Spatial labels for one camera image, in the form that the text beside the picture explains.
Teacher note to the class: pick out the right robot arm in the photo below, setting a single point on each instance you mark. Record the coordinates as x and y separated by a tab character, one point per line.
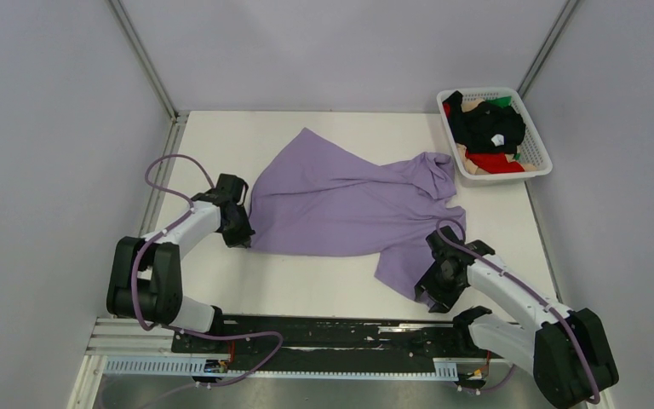
565	350

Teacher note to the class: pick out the aluminium frame rail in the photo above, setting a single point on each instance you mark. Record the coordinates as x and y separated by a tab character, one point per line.
149	352

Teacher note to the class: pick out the purple t shirt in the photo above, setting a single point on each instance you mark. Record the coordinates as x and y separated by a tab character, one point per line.
318	199

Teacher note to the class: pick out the corner metal post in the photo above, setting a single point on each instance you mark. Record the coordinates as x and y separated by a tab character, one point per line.
128	28
555	32

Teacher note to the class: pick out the right corner metal post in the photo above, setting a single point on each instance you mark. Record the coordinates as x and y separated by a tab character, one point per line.
555	32

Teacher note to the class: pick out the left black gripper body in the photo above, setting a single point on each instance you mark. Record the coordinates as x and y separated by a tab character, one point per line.
238	233

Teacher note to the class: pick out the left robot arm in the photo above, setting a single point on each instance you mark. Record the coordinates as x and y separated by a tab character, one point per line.
146	271

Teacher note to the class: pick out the black t shirt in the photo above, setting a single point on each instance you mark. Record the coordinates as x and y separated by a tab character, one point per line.
468	128

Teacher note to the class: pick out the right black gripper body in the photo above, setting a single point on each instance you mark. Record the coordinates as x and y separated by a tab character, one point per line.
438	288

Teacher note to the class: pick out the white plastic basket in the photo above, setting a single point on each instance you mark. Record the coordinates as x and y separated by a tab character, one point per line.
497	168

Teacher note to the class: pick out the red t shirt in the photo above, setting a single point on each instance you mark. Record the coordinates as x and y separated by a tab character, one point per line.
493	164

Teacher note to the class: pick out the left corner metal post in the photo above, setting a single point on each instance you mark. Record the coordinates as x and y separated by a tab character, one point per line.
128	28

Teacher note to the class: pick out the white cable duct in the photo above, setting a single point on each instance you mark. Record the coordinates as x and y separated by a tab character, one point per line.
282	370

